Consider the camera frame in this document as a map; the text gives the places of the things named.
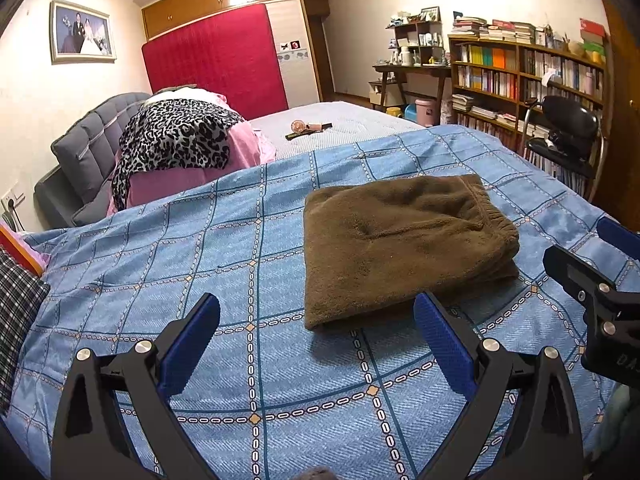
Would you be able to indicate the plaid cloth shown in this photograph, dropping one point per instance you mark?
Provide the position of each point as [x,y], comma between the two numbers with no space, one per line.
[17,300]

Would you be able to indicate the brown fleece pants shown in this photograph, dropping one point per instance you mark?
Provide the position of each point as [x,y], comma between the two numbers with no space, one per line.
[400,245]

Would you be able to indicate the dark wooden door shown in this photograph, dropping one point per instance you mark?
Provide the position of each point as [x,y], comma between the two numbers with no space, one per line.
[320,55]

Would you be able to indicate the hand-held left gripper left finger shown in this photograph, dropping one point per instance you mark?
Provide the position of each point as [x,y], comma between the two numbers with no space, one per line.
[192,340]

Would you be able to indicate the blue checked blanket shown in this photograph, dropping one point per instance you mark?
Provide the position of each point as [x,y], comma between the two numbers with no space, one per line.
[200,240]

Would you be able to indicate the yellow plastic container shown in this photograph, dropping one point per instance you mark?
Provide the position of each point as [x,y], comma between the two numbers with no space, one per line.
[394,112]

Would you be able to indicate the brown wooden door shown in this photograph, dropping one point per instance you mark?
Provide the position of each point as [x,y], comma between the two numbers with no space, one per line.
[622,110]

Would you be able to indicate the blue plastic container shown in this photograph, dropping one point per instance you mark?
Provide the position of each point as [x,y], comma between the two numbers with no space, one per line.
[410,111]

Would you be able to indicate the orange and pink cushion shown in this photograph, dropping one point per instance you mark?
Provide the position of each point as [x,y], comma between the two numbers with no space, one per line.
[20,252]

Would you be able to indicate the leopard print cloth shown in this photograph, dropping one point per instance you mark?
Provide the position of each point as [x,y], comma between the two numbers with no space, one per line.
[175,140]

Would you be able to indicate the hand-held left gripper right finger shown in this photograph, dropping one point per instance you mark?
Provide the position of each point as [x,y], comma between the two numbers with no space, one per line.
[440,340]

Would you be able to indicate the red mattress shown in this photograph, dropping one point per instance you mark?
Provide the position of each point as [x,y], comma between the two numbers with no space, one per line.
[215,55]

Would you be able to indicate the red box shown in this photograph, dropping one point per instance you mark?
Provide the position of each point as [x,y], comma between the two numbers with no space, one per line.
[592,30]

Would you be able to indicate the framed wedding photo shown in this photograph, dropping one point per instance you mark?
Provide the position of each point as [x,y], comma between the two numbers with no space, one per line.
[82,31]

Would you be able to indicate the white wall socket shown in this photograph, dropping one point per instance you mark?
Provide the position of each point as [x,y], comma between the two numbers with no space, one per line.
[11,202]

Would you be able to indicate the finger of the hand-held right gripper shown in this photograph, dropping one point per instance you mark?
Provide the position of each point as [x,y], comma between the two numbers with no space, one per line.
[620,237]
[570,270]

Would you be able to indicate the white jug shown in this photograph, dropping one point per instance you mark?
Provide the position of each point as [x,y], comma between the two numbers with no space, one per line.
[405,55]

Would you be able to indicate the pink plastic bucket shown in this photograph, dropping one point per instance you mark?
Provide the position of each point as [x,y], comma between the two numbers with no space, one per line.
[426,112]

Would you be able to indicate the grey padded headboard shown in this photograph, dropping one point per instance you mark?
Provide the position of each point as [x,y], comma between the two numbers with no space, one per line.
[85,150]

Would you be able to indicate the grey bed mattress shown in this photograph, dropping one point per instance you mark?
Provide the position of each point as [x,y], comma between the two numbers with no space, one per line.
[360,120]

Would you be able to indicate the wooden desk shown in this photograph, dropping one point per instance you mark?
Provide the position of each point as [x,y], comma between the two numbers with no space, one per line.
[415,70]

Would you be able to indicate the stack of books beside bookshelf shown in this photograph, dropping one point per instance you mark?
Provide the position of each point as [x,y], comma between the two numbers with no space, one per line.
[470,107]

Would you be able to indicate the wooden wardrobe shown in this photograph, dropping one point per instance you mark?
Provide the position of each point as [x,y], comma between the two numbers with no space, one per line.
[295,35]

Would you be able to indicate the pink quilt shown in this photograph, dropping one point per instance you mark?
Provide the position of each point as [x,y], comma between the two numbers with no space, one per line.
[240,150]

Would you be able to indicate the small wooden desktop shelf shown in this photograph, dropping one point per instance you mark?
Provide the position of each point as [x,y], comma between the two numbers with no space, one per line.
[415,27]

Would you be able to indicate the wooden bookshelf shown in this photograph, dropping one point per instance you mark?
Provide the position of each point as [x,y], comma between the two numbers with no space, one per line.
[520,47]

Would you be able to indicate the rows of shelved books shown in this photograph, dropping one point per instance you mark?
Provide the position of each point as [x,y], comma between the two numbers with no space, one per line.
[492,67]

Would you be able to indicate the stack of books atop bookshelf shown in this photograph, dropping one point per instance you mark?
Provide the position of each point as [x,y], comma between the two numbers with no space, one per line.
[492,30]

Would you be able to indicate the small picture frame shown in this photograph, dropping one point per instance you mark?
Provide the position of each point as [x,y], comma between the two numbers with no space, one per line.
[430,14]

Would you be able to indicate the black office chair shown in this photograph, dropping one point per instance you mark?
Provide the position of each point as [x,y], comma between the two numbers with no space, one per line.
[570,120]

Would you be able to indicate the white drawer box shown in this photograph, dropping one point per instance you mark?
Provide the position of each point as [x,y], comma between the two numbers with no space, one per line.
[381,95]

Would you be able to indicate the small pink handheld fan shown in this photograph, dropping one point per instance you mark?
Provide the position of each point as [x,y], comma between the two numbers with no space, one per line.
[300,126]

